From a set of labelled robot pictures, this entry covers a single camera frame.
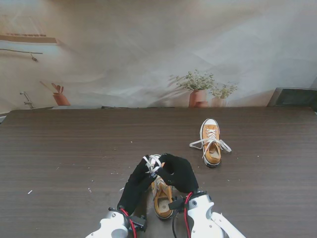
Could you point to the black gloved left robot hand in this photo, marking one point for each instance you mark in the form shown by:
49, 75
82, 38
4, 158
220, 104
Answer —
135, 188

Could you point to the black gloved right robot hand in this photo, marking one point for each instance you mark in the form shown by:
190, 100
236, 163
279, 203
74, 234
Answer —
183, 173

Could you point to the yellow canvas sneaker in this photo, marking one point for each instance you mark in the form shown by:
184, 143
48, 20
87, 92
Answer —
163, 205
210, 122

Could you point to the printed kitchen backdrop cloth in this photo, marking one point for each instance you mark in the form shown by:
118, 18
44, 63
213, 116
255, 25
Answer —
148, 49

